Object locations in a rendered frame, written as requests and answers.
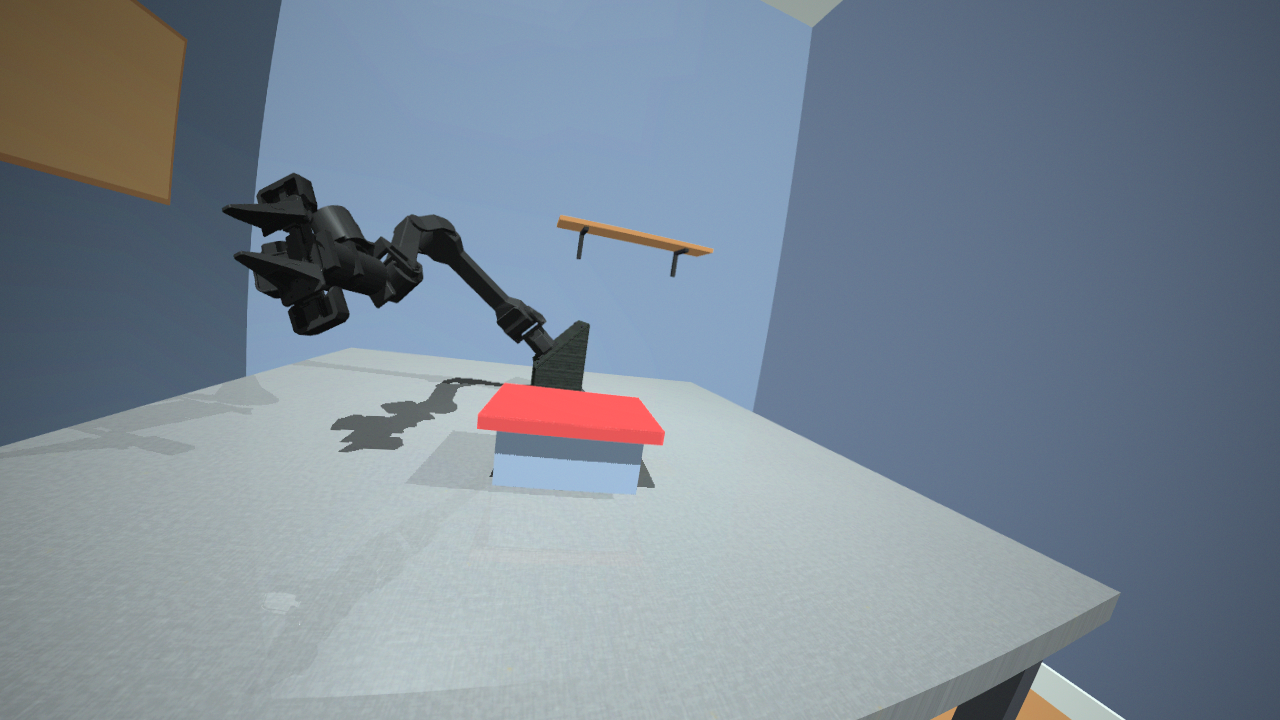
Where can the red box lid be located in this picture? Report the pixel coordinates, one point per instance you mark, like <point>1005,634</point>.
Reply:
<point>573,414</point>

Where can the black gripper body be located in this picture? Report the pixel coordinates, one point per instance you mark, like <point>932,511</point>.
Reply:
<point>342,265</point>

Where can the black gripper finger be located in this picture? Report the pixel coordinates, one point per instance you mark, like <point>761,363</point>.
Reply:
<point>295,280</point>
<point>269,217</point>

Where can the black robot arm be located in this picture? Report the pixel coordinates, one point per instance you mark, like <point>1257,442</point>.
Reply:
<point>395,277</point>

